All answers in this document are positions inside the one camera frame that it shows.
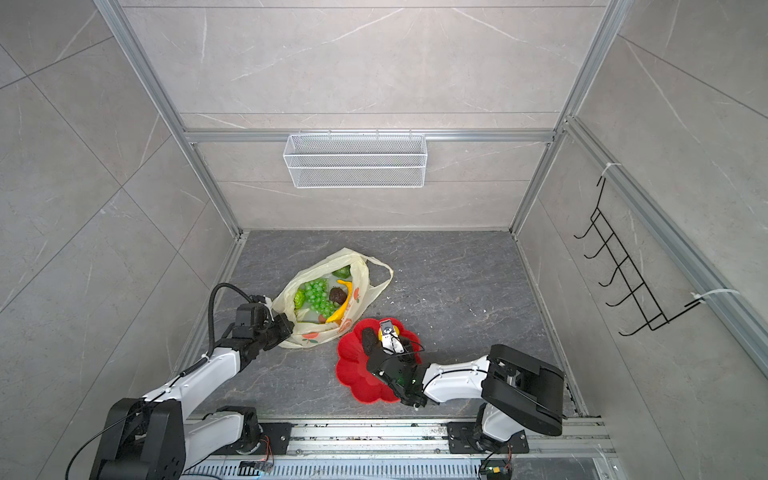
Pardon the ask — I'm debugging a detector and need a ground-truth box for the dark fake avocado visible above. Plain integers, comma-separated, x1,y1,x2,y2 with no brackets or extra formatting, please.
361,327,380,357

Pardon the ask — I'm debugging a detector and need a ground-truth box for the cream printed plastic bag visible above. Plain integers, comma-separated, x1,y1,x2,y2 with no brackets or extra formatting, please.
272,248,394,349

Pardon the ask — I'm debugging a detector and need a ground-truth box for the red flower-shaped plate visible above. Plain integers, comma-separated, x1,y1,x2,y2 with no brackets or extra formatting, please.
336,318,400,404

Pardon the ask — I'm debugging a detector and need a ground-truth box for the dark red fake date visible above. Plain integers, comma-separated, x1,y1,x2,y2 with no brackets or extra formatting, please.
328,287,348,307

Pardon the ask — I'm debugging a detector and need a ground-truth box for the green fake custard apple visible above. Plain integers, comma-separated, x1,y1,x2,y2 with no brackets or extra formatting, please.
293,289,306,310

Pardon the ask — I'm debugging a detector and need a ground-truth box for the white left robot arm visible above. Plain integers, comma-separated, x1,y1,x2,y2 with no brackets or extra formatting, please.
90,300,294,479

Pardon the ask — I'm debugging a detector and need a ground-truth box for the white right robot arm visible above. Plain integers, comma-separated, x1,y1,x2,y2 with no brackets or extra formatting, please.
363,340,565,452

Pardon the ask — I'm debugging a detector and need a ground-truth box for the green fake grape bunch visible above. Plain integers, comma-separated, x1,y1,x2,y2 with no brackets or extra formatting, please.
303,277,335,319

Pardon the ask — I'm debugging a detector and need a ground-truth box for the yellow fake banana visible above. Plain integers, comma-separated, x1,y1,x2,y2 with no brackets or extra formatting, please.
325,279,354,324

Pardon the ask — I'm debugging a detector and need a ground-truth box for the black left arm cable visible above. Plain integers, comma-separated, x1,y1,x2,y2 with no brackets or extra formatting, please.
206,282,253,355

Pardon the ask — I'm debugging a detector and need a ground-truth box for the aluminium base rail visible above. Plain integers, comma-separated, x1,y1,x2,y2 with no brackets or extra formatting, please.
180,418,626,479

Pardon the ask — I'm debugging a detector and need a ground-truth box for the white wire mesh basket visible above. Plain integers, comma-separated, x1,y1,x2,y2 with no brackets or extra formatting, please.
283,132,428,189

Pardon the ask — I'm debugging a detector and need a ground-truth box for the black wire hook rack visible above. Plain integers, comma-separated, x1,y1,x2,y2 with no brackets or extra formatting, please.
573,177,705,338

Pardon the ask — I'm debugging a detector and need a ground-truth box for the aluminium frame rail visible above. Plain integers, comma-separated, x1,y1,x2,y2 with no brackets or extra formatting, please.
94,0,243,239

